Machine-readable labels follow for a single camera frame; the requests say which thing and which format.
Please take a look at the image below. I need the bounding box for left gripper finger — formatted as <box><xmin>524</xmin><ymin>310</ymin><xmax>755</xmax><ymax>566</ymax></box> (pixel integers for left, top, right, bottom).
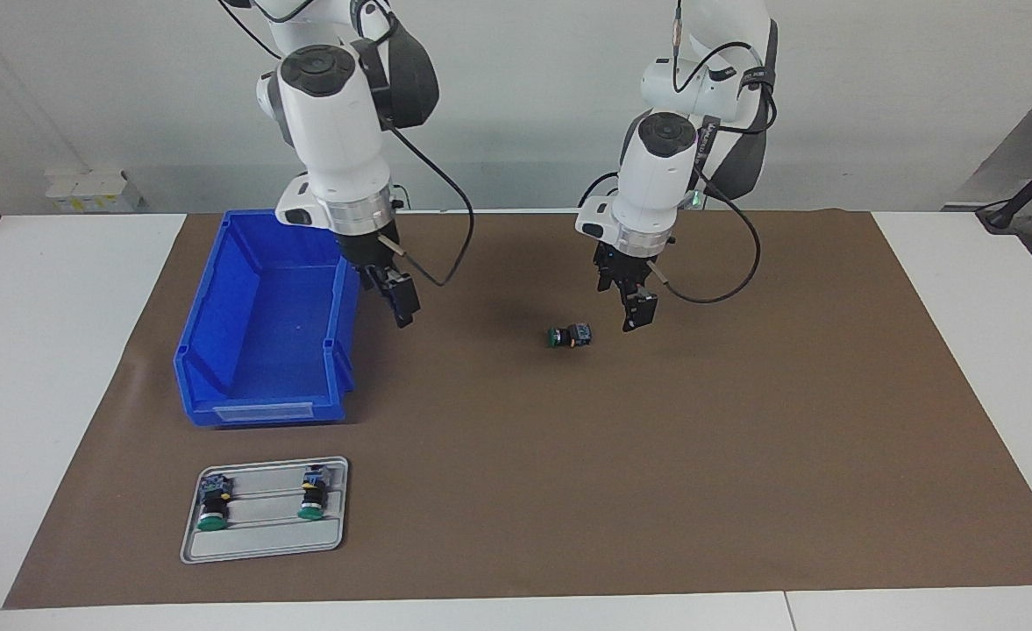
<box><xmin>623</xmin><ymin>291</ymin><xmax>659</xmax><ymax>334</ymax></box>

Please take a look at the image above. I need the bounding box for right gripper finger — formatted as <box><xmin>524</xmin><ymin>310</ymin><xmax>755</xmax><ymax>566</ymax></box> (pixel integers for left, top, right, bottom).
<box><xmin>365</xmin><ymin>265</ymin><xmax>421</xmax><ymax>330</ymax></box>

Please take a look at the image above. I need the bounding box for blue plastic storage bin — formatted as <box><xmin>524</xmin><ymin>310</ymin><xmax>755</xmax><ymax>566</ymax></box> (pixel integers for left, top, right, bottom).
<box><xmin>173</xmin><ymin>209</ymin><xmax>367</xmax><ymax>428</ymax></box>

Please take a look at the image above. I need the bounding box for brown table mat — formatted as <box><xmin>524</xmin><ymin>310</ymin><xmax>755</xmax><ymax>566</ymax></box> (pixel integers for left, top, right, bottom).
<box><xmin>3</xmin><ymin>209</ymin><xmax>1032</xmax><ymax>610</ymax></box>

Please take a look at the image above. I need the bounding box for grey metal tray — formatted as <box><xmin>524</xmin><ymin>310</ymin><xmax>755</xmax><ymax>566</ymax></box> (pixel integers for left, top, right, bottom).
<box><xmin>181</xmin><ymin>456</ymin><xmax>350</xmax><ymax>564</ymax></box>

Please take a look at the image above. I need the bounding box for black background cable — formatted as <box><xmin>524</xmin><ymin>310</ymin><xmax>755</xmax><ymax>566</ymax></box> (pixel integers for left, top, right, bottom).
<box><xmin>579</xmin><ymin>171</ymin><xmax>622</xmax><ymax>211</ymax></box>

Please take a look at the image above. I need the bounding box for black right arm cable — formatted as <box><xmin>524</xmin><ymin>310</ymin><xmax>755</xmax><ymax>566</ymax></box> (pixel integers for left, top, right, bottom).
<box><xmin>217</xmin><ymin>0</ymin><xmax>477</xmax><ymax>288</ymax></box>

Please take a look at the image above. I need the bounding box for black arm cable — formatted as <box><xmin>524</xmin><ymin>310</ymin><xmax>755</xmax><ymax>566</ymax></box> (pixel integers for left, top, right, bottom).
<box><xmin>656</xmin><ymin>0</ymin><xmax>779</xmax><ymax>305</ymax></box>
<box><xmin>217</xmin><ymin>0</ymin><xmax>477</xmax><ymax>288</ymax></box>

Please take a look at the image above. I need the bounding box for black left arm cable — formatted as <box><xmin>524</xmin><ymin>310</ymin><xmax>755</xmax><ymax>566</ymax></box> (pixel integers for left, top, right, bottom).
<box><xmin>656</xmin><ymin>0</ymin><xmax>779</xmax><ymax>305</ymax></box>

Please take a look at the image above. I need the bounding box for white wall box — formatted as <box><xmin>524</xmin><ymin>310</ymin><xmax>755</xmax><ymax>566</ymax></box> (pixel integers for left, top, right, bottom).
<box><xmin>45</xmin><ymin>169</ymin><xmax>144</xmax><ymax>214</ymax></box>

